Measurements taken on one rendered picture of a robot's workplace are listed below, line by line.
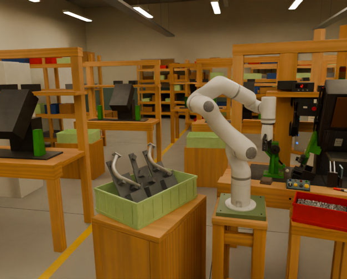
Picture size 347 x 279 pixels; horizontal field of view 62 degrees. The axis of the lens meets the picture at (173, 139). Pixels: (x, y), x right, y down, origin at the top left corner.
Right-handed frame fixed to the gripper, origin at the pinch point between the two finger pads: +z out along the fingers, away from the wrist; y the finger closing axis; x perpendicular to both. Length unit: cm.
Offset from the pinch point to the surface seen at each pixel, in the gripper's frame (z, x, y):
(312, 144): 5, 19, -50
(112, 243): 58, -78, 59
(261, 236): 47, 4, 21
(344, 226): 41, 44, -2
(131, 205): 29, -62, 57
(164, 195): 30, -55, 34
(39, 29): -240, -878, -435
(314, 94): -30, 15, -74
